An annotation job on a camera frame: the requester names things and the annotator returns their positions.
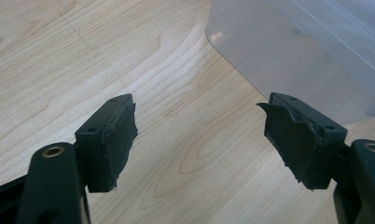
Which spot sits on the translucent plastic storage box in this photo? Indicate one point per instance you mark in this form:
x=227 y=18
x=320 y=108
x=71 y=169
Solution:
x=288 y=46

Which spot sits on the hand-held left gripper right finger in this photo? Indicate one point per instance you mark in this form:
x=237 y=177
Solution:
x=307 y=143

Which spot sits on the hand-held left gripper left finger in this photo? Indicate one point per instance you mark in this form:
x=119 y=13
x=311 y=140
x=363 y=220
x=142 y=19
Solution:
x=98 y=146

